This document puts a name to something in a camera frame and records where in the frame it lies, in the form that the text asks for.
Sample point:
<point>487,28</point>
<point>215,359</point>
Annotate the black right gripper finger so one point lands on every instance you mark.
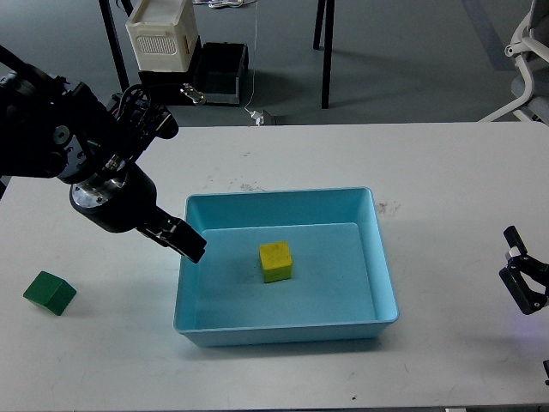
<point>520,263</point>

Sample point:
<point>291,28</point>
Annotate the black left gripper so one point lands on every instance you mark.
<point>128,201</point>

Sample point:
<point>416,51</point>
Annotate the yellow block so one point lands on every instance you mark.
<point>276,261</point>

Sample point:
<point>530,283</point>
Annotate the green block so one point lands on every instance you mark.
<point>50,292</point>

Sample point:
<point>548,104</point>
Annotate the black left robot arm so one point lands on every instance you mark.
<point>53,128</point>

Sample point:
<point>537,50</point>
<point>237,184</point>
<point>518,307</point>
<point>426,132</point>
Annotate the black storage box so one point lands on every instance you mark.
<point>165,83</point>

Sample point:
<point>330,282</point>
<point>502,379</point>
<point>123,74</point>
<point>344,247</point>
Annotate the light blue plastic tray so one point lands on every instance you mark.
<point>340,288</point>

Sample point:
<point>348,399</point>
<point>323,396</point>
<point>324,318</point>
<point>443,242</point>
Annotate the open black bin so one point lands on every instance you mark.
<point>221,71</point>

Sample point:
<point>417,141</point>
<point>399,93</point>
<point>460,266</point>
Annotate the cream plastic crate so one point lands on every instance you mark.
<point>163,34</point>

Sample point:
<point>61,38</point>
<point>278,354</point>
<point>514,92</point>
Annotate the black table leg left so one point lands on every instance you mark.
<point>113,40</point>

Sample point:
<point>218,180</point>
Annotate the black table leg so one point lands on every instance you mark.
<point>113,40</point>
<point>323,35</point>

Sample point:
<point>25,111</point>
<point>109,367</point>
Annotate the white office chair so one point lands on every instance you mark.
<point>528,43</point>

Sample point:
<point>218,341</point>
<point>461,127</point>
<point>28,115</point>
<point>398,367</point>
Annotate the black table leg right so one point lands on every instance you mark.
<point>323,35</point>

